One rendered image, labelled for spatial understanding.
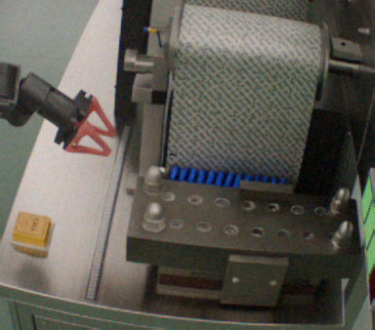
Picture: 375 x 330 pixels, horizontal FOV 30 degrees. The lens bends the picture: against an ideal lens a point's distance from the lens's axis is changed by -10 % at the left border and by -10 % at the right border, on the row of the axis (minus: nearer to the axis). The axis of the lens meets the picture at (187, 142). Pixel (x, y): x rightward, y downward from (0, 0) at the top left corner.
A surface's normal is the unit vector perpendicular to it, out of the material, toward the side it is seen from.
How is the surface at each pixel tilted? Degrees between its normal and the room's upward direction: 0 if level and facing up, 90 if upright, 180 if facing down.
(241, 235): 0
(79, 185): 0
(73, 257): 0
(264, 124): 90
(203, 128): 90
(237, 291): 90
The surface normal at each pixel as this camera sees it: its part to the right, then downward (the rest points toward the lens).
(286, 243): 0.10, -0.82
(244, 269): -0.07, 0.57
